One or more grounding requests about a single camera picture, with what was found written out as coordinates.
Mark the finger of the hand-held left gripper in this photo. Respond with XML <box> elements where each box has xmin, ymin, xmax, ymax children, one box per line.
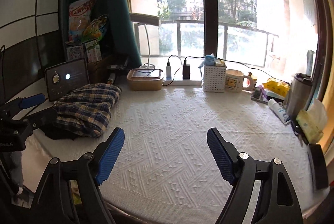
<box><xmin>13</xmin><ymin>108</ymin><xmax>58</xmax><ymax>134</ymax></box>
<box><xmin>0</xmin><ymin>93</ymin><xmax>46</xmax><ymax>117</ymax></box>

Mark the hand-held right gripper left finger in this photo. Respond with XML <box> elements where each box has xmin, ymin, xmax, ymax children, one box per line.
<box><xmin>29</xmin><ymin>127</ymin><xmax>125</xmax><ymax>224</ymax></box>

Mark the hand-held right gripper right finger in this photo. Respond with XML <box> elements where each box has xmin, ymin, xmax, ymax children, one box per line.
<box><xmin>207</xmin><ymin>127</ymin><xmax>304</xmax><ymax>224</ymax></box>

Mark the blue plaid shirt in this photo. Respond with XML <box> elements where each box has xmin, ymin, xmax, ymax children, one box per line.
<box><xmin>52</xmin><ymin>83</ymin><xmax>123</xmax><ymax>138</ymax></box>

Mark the black cloth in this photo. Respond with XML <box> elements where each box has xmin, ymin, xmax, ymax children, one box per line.
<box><xmin>39</xmin><ymin>123</ymin><xmax>80</xmax><ymax>141</ymax></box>

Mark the white textured tablecloth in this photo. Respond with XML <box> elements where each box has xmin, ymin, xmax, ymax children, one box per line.
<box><xmin>21</xmin><ymin>81</ymin><xmax>325</xmax><ymax>215</ymax></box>

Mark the small white carton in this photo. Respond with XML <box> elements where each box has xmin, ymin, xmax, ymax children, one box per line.
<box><xmin>66</xmin><ymin>44</ymin><xmax>85</xmax><ymax>62</ymax></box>
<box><xmin>85</xmin><ymin>41</ymin><xmax>102</xmax><ymax>63</ymax></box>

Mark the purple packet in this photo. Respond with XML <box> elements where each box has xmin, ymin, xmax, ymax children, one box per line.
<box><xmin>251</xmin><ymin>84</ymin><xmax>270</xmax><ymax>105</ymax></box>

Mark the cream cartoon mug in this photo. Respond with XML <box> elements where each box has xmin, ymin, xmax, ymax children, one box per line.
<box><xmin>225</xmin><ymin>69</ymin><xmax>254</xmax><ymax>93</ymax></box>

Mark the white slatted basket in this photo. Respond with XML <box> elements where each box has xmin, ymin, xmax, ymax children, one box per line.
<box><xmin>202</xmin><ymin>65</ymin><xmax>226</xmax><ymax>93</ymax></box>

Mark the white tube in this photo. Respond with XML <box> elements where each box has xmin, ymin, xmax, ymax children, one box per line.
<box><xmin>268</xmin><ymin>98</ymin><xmax>291</xmax><ymax>125</ymax></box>

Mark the brown box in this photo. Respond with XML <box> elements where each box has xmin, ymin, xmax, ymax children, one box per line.
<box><xmin>87</xmin><ymin>55</ymin><xmax>113</xmax><ymax>84</ymax></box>

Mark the beige lunch box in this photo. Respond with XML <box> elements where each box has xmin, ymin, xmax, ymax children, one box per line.
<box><xmin>127</xmin><ymin>68</ymin><xmax>165</xmax><ymax>91</ymax></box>

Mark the small figurine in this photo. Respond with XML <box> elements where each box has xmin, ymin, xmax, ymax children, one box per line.
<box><xmin>247</xmin><ymin>72</ymin><xmax>258</xmax><ymax>87</ymax></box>

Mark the yellow packet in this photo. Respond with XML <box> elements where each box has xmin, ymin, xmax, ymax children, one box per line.
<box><xmin>262</xmin><ymin>78</ymin><xmax>291</xmax><ymax>96</ymax></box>

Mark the red and white snack bag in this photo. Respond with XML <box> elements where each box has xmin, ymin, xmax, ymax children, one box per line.
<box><xmin>68</xmin><ymin>0</ymin><xmax>97</xmax><ymax>44</ymax></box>

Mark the yellow green snack bag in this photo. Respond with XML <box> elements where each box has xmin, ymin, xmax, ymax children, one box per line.
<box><xmin>81</xmin><ymin>14</ymin><xmax>109</xmax><ymax>43</ymax></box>

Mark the steel tumbler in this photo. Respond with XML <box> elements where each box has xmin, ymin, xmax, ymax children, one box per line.
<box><xmin>284</xmin><ymin>73</ymin><xmax>313</xmax><ymax>121</ymax></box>

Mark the yellow tissue pack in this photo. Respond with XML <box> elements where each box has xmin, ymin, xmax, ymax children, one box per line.
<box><xmin>296</xmin><ymin>99</ymin><xmax>328</xmax><ymax>144</ymax></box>

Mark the balcony railing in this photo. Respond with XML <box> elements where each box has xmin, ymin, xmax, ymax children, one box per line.
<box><xmin>133</xmin><ymin>20</ymin><xmax>278</xmax><ymax>68</ymax></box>

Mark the white desk lamp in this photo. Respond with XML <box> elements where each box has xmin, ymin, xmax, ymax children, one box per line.
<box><xmin>130</xmin><ymin>13</ymin><xmax>161</xmax><ymax>70</ymax></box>

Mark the black cable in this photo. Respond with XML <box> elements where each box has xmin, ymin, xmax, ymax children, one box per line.
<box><xmin>185</xmin><ymin>56</ymin><xmax>291</xmax><ymax>82</ymax></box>

